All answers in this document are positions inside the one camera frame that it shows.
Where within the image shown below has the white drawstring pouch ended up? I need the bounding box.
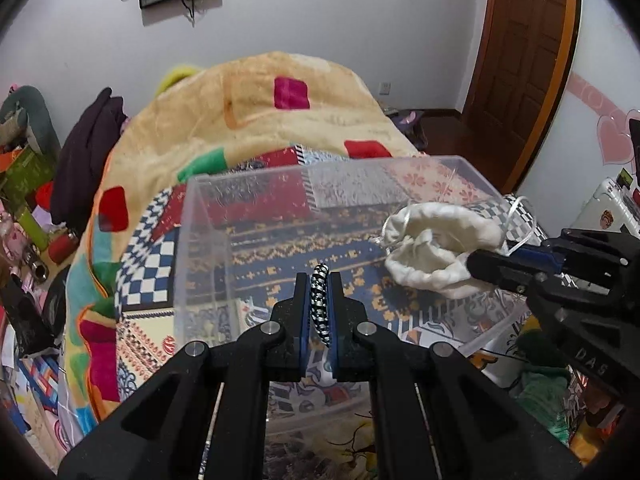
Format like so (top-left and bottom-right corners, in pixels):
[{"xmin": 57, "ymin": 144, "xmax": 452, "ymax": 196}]
[{"xmin": 380, "ymin": 194, "xmax": 539, "ymax": 302}]

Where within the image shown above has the black white braided band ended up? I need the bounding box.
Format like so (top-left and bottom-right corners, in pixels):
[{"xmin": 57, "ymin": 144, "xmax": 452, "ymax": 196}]
[{"xmin": 309, "ymin": 263, "xmax": 331, "ymax": 348}]

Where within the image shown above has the clear plastic storage box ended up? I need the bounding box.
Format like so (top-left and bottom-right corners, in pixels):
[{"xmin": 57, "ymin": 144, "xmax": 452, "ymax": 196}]
[{"xmin": 171, "ymin": 155, "xmax": 539, "ymax": 434}]

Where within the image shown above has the green cloth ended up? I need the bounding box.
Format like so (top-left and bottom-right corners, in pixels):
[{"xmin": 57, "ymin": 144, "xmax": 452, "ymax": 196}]
[{"xmin": 514, "ymin": 364, "xmax": 575, "ymax": 446}]

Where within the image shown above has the white wardrobe sliding door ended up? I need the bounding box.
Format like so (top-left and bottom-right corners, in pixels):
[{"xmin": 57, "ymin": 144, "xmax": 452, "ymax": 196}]
[{"xmin": 518, "ymin": 0, "xmax": 639, "ymax": 236}]

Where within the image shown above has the purple bag on floor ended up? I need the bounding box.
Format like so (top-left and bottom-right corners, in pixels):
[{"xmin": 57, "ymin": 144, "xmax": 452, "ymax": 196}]
[{"xmin": 387, "ymin": 110, "xmax": 428, "ymax": 152}]

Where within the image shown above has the brown wooden door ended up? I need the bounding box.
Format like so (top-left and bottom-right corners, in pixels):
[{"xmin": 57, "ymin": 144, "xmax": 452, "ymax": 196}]
[{"xmin": 463, "ymin": 0, "xmax": 580, "ymax": 193}]

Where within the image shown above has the red cylinder cup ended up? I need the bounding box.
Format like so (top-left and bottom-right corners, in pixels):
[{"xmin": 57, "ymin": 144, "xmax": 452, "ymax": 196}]
[{"xmin": 48, "ymin": 230, "xmax": 79, "ymax": 266}]

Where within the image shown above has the black flashlight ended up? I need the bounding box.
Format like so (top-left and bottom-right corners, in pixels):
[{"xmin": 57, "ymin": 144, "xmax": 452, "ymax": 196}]
[{"xmin": 22, "ymin": 244, "xmax": 49, "ymax": 284}]

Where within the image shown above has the dark purple garment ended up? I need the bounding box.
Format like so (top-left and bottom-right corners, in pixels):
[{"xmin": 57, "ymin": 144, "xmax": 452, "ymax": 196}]
[{"xmin": 50, "ymin": 88, "xmax": 127, "ymax": 237}]

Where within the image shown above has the beige fleece blanket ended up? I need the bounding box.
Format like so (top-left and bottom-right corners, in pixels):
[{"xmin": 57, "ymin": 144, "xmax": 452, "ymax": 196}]
[{"xmin": 64, "ymin": 52, "xmax": 414, "ymax": 431}]

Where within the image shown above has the green cardboard box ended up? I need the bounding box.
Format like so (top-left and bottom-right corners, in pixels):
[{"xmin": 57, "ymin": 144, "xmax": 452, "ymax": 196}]
[{"xmin": 1, "ymin": 148, "xmax": 55, "ymax": 252}]

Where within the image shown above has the yellow green pillow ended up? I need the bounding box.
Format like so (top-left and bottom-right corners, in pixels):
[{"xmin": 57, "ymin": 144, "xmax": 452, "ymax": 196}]
[{"xmin": 154, "ymin": 65, "xmax": 202, "ymax": 98}]

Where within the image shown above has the grey plush toy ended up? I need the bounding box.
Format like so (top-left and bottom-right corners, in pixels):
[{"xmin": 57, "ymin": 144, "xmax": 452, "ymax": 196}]
[{"xmin": 1, "ymin": 86, "xmax": 61, "ymax": 158}]

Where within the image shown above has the wall power socket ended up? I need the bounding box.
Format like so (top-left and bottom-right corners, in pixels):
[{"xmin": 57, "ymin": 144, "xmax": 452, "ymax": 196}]
[{"xmin": 378, "ymin": 81, "xmax": 392, "ymax": 96}]

